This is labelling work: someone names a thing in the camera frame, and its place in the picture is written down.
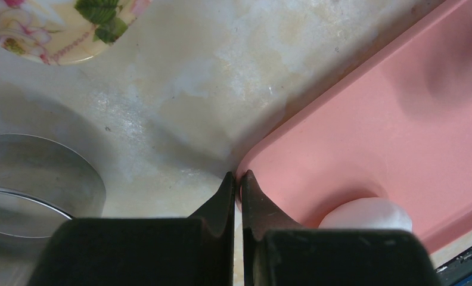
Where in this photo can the pink plastic tray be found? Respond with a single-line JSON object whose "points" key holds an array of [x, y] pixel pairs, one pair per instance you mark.
{"points": [[398, 127]]}

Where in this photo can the floral yellow tray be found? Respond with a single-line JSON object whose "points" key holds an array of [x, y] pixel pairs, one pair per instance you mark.
{"points": [[65, 32]]}

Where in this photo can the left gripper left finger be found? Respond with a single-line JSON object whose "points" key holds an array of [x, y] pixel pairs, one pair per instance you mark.
{"points": [[193, 250]]}

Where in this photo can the white dough ball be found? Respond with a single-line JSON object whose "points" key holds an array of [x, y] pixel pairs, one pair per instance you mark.
{"points": [[368, 213]]}

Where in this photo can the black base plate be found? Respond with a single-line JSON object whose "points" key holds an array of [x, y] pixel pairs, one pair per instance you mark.
{"points": [[457, 271]]}

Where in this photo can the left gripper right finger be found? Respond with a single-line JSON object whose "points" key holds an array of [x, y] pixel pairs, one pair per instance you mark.
{"points": [[278, 250]]}

